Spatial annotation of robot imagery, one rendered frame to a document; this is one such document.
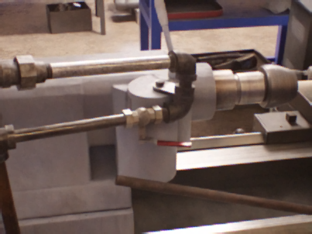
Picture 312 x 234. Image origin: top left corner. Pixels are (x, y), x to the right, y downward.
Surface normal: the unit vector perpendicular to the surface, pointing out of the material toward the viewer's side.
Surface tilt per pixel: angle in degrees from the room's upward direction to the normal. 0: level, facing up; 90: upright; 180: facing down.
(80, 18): 90
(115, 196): 62
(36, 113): 82
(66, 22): 90
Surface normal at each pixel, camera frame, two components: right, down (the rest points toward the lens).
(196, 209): 0.15, -0.82
